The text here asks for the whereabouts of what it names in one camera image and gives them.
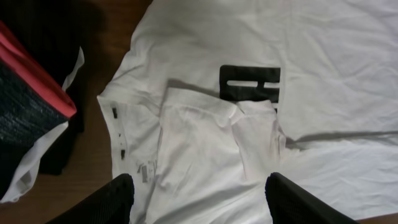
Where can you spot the black shorts red waistband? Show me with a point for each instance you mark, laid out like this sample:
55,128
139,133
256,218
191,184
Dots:
42,41

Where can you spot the white printed t-shirt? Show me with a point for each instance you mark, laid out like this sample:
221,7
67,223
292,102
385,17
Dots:
216,95

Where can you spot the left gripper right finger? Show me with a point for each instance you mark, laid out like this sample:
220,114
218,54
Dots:
290,204

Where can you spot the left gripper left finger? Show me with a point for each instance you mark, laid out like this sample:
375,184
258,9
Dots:
110,204

